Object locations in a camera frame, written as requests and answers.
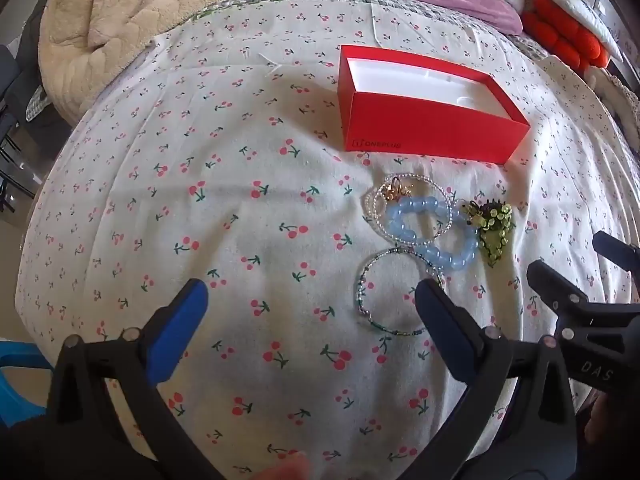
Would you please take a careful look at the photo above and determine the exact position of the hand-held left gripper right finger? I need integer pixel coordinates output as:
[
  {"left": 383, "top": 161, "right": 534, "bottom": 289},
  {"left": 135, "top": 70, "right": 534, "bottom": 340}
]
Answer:
[{"left": 400, "top": 279, "right": 583, "bottom": 480}]

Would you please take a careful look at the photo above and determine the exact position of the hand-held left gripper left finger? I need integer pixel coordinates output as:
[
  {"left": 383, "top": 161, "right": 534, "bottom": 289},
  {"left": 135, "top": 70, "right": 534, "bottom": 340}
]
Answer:
[{"left": 47, "top": 278, "right": 226, "bottom": 480}]

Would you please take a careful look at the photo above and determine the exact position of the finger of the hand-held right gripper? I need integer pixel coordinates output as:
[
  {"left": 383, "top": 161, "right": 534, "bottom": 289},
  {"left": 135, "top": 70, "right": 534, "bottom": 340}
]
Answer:
[
  {"left": 526, "top": 259, "right": 640, "bottom": 397},
  {"left": 592, "top": 231, "right": 640, "bottom": 283}
]

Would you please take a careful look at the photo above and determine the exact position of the thin green bead bracelet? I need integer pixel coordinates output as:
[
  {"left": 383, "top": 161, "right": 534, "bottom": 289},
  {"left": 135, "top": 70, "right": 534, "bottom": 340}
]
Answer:
[{"left": 356, "top": 247, "right": 446, "bottom": 336}]

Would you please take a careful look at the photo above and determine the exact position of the blue bead bracelet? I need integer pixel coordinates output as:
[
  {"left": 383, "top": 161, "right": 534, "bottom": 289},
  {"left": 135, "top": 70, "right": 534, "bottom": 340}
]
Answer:
[{"left": 387, "top": 196, "right": 478, "bottom": 272}]

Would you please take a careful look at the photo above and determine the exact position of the clear bead bracelet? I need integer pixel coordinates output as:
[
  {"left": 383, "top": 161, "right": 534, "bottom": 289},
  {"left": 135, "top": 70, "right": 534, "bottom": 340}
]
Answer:
[{"left": 364, "top": 174, "right": 463, "bottom": 247}]

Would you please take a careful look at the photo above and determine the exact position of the red cardboard box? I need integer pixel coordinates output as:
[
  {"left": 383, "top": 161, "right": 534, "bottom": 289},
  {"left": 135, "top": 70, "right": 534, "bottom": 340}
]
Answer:
[{"left": 336, "top": 45, "right": 531, "bottom": 165}]

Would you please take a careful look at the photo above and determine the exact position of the person's left hand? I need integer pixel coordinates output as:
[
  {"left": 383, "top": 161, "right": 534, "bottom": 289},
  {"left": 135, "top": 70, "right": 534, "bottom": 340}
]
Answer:
[{"left": 257, "top": 451, "right": 311, "bottom": 480}]

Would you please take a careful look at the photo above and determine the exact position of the cherry print bedsheet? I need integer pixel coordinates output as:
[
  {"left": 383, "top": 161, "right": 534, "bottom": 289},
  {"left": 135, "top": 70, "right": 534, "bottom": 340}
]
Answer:
[{"left": 15, "top": 0, "right": 640, "bottom": 480}]

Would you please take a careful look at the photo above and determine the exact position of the blue plastic stool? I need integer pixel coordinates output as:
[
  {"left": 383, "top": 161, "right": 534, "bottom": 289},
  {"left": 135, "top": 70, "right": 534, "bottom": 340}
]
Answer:
[{"left": 0, "top": 341, "right": 56, "bottom": 428}]

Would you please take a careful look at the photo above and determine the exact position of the orange knotted cushion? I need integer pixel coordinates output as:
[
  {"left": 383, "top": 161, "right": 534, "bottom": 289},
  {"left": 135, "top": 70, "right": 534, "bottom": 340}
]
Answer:
[{"left": 521, "top": 0, "right": 608, "bottom": 73}]

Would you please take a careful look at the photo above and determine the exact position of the dark chair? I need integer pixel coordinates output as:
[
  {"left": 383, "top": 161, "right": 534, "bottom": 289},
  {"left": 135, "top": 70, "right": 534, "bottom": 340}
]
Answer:
[{"left": 0, "top": 45, "right": 51, "bottom": 211}]

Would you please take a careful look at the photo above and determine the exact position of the beige quilted blanket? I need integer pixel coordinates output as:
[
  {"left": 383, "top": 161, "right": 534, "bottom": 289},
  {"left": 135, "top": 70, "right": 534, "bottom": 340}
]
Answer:
[{"left": 39, "top": 0, "right": 281, "bottom": 128}]

